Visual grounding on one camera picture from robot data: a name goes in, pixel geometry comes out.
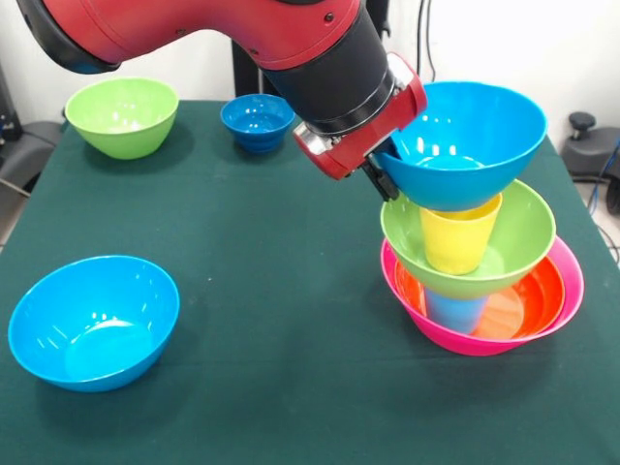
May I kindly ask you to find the black equipment with knob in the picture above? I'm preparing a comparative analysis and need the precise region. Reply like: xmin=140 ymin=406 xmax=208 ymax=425
xmin=560 ymin=111 xmax=620 ymax=217

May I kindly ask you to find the small dark blue bowl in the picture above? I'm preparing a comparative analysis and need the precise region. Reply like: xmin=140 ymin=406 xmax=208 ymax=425
xmin=220 ymin=93 xmax=296 ymax=154

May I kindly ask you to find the green plastic bowl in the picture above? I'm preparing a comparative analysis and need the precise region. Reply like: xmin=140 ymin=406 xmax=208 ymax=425
xmin=380 ymin=178 xmax=557 ymax=301
xmin=65 ymin=76 xmax=180 ymax=161

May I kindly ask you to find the grey chair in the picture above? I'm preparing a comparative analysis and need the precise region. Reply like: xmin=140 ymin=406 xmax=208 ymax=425
xmin=0 ymin=120 xmax=64 ymax=198

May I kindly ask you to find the yellow plastic cup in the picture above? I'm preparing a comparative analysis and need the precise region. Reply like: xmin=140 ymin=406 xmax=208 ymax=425
xmin=418 ymin=193 xmax=504 ymax=276

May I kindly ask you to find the black wall cable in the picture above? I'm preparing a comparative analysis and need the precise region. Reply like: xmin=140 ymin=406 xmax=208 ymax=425
xmin=415 ymin=0 xmax=438 ymax=86

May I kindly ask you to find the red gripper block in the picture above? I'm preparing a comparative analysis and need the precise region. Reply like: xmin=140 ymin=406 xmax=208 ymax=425
xmin=293 ymin=51 xmax=429 ymax=203

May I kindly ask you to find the light blue plastic cup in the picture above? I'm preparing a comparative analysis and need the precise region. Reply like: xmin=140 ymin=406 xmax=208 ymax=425
xmin=424 ymin=289 xmax=491 ymax=335

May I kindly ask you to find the blue cable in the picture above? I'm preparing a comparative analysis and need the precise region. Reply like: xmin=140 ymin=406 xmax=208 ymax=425
xmin=586 ymin=138 xmax=620 ymax=215

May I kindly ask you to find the black device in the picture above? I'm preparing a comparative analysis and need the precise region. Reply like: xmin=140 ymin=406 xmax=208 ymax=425
xmin=0 ymin=62 xmax=21 ymax=146

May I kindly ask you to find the large pink plastic bowl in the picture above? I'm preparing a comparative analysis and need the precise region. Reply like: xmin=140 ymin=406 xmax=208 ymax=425
xmin=380 ymin=235 xmax=585 ymax=357

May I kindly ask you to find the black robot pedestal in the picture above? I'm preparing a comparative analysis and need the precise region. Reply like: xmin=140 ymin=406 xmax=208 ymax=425
xmin=231 ymin=0 xmax=391 ymax=102

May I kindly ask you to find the dark green tablecloth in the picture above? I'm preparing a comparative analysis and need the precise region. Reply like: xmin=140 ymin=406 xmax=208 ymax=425
xmin=0 ymin=100 xmax=620 ymax=465

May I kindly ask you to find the light blue plastic bowl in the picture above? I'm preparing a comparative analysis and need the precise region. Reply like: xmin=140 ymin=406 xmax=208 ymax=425
xmin=8 ymin=255 xmax=181 ymax=393
xmin=375 ymin=80 xmax=549 ymax=212

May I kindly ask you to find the orange plastic bowl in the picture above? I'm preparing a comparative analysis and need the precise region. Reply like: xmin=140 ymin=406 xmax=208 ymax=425
xmin=393 ymin=256 xmax=567 ymax=340

